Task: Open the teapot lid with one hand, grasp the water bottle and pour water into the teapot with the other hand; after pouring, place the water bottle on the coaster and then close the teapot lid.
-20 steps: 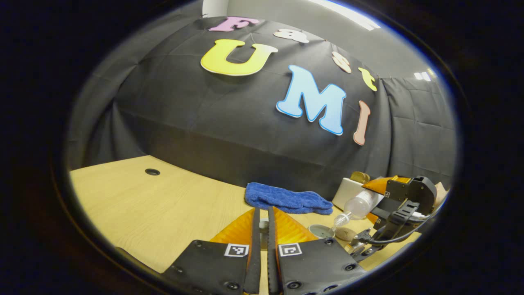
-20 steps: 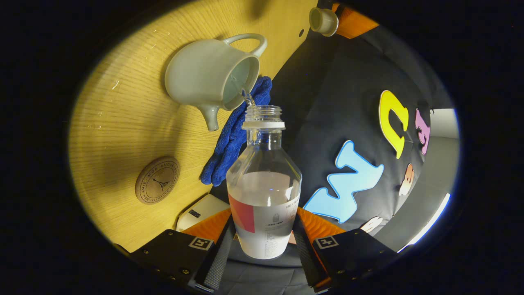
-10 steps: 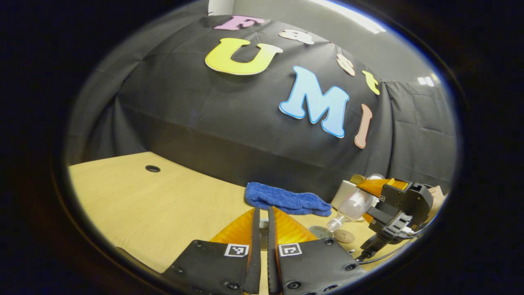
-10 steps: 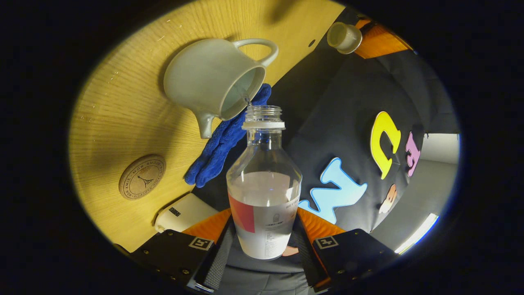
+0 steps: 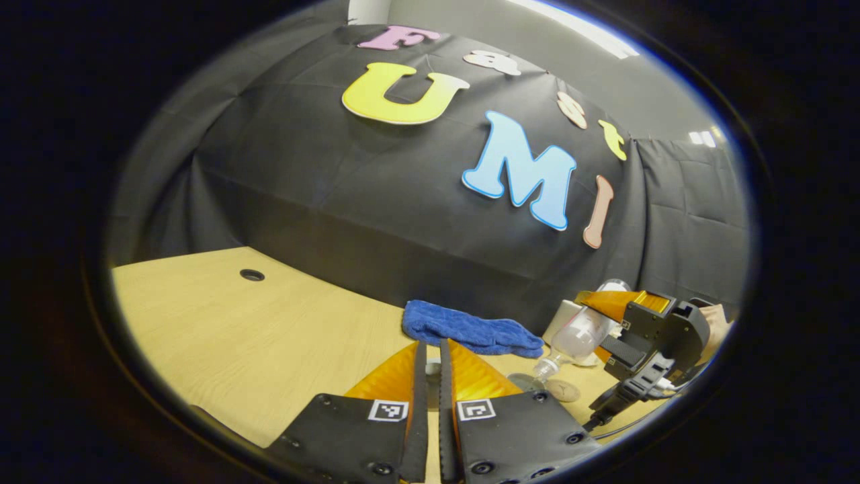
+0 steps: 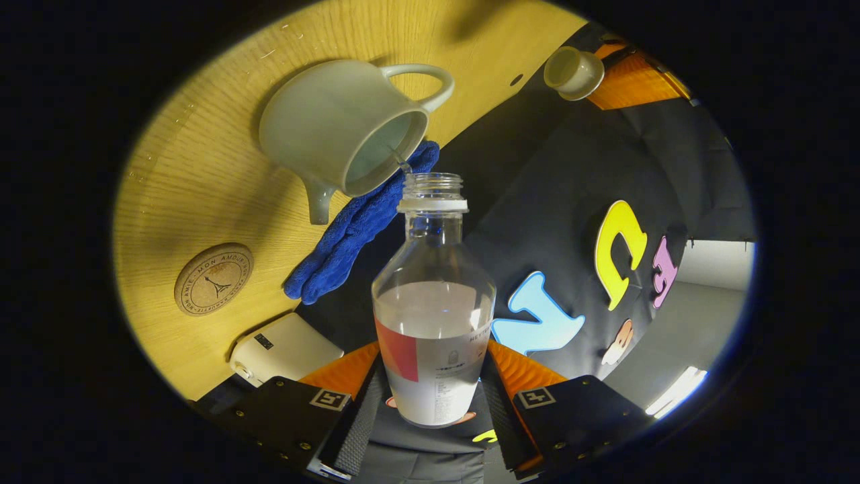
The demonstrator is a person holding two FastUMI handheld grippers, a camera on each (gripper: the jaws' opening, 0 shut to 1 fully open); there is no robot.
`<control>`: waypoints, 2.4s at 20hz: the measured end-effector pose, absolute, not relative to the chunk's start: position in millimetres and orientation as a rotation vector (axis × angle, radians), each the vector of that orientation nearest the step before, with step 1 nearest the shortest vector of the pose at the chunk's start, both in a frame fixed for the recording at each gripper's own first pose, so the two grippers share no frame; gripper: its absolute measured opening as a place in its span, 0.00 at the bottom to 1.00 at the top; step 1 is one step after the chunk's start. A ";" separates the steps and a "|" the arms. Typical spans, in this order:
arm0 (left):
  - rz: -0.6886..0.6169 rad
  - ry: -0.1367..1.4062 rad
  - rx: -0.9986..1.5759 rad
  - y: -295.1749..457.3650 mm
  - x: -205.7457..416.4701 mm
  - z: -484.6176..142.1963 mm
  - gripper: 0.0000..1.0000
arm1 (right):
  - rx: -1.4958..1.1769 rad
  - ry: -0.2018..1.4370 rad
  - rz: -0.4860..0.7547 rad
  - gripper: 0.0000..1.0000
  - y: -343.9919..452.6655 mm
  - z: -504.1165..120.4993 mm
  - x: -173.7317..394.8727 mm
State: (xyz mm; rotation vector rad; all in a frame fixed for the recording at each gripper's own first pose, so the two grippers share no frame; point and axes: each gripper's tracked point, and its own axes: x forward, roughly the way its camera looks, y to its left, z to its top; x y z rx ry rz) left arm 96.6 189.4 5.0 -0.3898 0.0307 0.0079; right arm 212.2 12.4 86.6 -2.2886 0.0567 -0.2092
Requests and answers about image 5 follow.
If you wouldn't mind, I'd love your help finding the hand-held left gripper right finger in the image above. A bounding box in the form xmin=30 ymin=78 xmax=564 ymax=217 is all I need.
xmin=440 ymin=339 xmax=602 ymax=484

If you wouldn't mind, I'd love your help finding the black backdrop cloth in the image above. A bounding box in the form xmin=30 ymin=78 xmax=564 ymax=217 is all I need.
xmin=107 ymin=24 xmax=752 ymax=337

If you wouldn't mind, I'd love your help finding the clear plastic water bottle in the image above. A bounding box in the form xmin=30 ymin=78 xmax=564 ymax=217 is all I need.
xmin=533 ymin=279 xmax=630 ymax=384

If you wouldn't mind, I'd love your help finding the white ceramic teacup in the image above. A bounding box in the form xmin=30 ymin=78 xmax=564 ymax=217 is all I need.
xmin=507 ymin=372 xmax=548 ymax=394

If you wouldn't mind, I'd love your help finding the blue folded towel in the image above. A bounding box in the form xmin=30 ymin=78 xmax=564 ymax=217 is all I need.
xmin=402 ymin=300 xmax=545 ymax=358

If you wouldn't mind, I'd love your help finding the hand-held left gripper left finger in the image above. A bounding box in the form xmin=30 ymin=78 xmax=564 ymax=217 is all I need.
xmin=265 ymin=341 xmax=429 ymax=484

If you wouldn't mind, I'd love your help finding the white toaster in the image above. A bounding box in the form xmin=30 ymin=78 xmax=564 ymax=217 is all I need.
xmin=543 ymin=299 xmax=605 ymax=367

